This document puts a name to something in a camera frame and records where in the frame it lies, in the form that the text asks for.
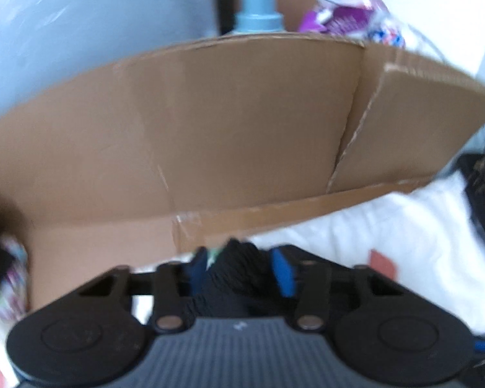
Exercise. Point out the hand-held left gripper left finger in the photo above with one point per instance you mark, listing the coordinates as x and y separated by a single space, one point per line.
198 268

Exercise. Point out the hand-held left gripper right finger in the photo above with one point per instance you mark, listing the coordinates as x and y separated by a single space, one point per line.
283 273

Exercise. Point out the black shorts with floral panels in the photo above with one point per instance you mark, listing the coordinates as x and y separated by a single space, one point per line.
234 283

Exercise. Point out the bear print bedsheet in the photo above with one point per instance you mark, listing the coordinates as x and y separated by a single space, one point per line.
408 230

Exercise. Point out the flattened cardboard sheet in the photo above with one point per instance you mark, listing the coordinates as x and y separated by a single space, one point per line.
226 129

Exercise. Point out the small floral cloth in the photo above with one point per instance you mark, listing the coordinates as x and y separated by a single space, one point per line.
12 283

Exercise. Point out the black flat cloth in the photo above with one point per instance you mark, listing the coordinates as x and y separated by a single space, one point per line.
0 234

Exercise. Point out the purple detergent bag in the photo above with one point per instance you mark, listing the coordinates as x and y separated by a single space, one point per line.
339 22

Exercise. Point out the blue cap detergent bottle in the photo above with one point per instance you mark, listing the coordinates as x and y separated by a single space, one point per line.
256 12

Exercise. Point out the brown cardboard box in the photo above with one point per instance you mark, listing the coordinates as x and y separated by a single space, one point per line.
291 8

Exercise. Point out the grey upright mattress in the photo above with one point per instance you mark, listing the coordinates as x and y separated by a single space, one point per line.
85 28

